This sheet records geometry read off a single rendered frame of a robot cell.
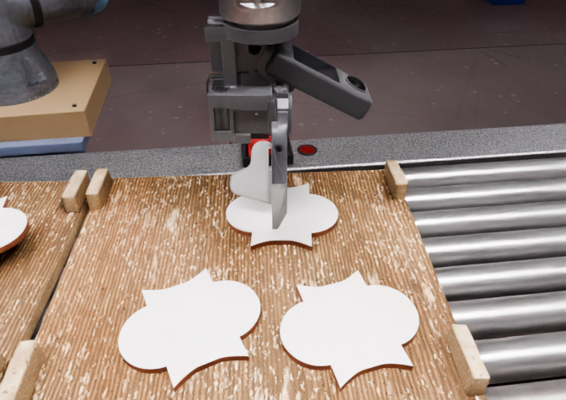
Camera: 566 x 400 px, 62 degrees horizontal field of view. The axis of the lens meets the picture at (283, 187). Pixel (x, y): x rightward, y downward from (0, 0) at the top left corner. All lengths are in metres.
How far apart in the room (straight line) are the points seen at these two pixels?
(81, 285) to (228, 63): 0.28
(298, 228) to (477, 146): 0.37
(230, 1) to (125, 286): 0.31
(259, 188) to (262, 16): 0.17
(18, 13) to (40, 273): 0.52
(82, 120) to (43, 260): 0.38
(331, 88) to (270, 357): 0.26
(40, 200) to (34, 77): 0.37
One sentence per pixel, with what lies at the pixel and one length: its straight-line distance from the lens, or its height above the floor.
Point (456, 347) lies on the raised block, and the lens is 0.48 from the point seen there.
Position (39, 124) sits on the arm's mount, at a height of 0.90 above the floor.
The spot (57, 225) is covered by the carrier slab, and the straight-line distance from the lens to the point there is 0.65.
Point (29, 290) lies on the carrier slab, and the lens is 0.58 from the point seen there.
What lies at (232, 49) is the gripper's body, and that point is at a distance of 0.46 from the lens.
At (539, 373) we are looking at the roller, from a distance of 0.56.
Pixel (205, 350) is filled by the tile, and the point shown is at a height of 0.94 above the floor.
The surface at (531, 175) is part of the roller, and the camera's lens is 0.80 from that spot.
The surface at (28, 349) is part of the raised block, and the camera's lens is 0.49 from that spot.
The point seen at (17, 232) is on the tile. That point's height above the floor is 0.97.
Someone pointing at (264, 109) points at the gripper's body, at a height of 1.11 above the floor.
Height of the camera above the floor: 1.33
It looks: 38 degrees down
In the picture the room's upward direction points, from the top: straight up
